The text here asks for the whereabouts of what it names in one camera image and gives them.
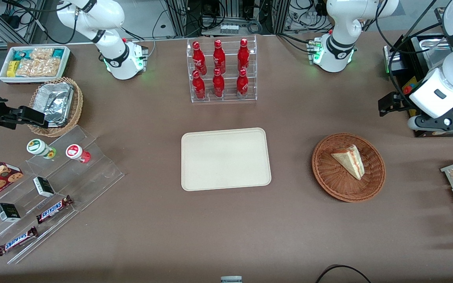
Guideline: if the triangle sandwich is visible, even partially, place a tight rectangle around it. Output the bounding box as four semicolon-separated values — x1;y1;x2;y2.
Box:
331;144;365;180

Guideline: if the oval brown wicker basket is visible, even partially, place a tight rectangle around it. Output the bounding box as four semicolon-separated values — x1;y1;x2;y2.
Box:
28;77;83;138

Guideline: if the round brown wicker basket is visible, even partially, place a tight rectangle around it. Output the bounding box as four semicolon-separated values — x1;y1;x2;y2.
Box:
312;133;386;203

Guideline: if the beige plastic tray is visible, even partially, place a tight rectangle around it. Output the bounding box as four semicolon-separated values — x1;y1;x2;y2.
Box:
181;127;272;192

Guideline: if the yellow box with red button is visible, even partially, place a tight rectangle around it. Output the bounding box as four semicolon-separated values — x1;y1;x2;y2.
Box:
403;77;419;96

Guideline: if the aluminium foil container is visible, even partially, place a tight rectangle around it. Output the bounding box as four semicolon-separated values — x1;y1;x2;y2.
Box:
34;83;74;114
44;94;72;127

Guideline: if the green lid white cup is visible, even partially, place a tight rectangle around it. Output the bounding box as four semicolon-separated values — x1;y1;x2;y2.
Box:
27;139;57;159

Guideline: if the white plastic snack bin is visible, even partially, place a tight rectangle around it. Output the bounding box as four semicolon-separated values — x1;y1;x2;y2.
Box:
0;45;72;85

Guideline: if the black food warmer cabinet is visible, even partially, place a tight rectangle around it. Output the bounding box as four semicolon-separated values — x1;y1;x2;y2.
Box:
383;33;453;138

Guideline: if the stainless steel pan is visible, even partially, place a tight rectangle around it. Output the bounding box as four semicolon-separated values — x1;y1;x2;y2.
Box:
417;35;453;67

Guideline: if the large clear rice cracker bag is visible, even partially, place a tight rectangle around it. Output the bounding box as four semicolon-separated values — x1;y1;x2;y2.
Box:
15;58;61;77

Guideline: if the red lid white cup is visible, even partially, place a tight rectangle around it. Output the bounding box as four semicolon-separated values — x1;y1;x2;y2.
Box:
66;144;91;164

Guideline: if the small clear rice cracker bag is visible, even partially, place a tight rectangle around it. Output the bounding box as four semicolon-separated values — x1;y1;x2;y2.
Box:
30;48;55;60

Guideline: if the small black box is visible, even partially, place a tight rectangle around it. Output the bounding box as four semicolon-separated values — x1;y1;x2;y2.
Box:
33;176;55;198
0;203;21;223

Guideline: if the clear acrylic stepped shelf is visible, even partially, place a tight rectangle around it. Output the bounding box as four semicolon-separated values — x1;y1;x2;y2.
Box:
0;125;125;265

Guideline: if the Snickers chocolate bar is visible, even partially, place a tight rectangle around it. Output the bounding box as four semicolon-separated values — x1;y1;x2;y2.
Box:
0;226;39;257
36;195;74;224

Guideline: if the clear acrylic bottle rack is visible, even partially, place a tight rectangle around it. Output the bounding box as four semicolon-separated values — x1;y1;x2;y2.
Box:
186;35;258;103

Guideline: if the red cola bottle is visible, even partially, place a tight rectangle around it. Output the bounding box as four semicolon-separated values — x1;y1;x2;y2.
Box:
192;41;207;75
212;68;226;98
213;39;227;74
237;38;250;72
192;70;207;100
236;69;250;98

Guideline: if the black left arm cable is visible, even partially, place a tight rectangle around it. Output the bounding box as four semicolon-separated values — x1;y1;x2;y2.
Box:
388;33;453;110

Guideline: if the black looped table cable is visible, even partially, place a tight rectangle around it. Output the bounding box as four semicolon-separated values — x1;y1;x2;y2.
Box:
316;265;372;283

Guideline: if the aluminium frame rack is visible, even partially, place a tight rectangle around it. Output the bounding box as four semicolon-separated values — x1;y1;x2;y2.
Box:
166;0;290;38

